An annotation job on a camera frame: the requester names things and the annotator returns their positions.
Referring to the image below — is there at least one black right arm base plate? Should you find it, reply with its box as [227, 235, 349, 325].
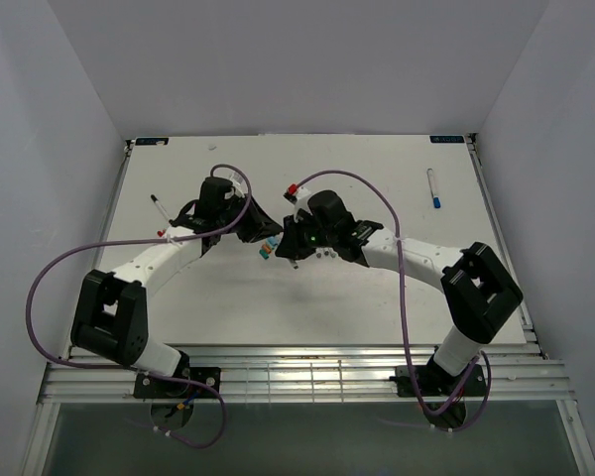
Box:
[389, 364, 486, 398]

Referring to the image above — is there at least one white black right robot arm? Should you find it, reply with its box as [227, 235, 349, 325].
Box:
[276, 184, 524, 395]

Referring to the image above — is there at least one blue capped whiteboard marker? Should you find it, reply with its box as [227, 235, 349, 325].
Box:
[426, 169, 441, 209]

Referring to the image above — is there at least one blue label sticker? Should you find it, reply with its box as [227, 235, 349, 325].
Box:
[429, 135, 465, 144]
[134, 137, 170, 147]

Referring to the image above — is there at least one black capped white marker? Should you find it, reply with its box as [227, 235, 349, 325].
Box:
[150, 194, 172, 223]

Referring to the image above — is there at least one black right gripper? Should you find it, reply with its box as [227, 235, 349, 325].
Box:
[276, 211, 336, 261]

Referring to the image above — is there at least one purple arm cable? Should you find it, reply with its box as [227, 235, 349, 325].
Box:
[25, 163, 255, 450]
[285, 170, 492, 433]

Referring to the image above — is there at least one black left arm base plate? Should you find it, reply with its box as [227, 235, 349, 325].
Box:
[132, 367, 222, 400]

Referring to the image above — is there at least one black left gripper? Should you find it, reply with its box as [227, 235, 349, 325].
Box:
[217, 192, 283, 243]

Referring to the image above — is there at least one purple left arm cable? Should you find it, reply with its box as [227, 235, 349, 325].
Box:
[25, 163, 255, 450]

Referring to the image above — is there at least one blue label sticker right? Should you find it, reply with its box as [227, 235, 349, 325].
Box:
[429, 135, 465, 144]

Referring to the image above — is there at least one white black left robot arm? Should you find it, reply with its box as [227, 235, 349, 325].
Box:
[70, 177, 282, 397]

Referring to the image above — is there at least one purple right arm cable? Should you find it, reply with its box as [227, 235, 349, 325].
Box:
[285, 170, 492, 433]

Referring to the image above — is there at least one aluminium frame rail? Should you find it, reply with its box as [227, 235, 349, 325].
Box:
[39, 343, 574, 404]

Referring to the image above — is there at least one right aluminium side rail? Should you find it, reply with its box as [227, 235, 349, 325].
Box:
[464, 133, 542, 355]

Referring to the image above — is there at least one blue label sticker left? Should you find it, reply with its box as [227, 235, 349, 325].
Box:
[134, 137, 170, 147]

